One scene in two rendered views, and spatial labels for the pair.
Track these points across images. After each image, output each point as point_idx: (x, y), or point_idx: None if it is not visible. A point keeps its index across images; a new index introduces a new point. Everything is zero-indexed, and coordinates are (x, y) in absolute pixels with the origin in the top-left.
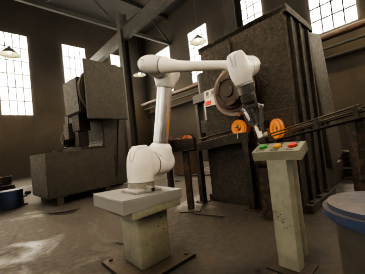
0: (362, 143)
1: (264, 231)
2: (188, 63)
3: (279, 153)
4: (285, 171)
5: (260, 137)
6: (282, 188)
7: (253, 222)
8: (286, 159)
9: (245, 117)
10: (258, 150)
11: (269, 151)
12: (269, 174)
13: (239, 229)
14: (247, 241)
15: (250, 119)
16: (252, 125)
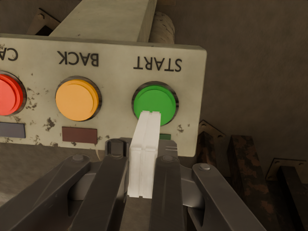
0: None
1: (232, 85)
2: None
3: (51, 38)
4: (70, 19)
5: (142, 111)
6: (104, 1)
7: (266, 113)
8: (40, 35)
9: (246, 228)
10: (172, 74)
11: (101, 46)
12: (135, 18)
13: (287, 73)
14: (251, 27)
15: (178, 195)
16: (176, 160)
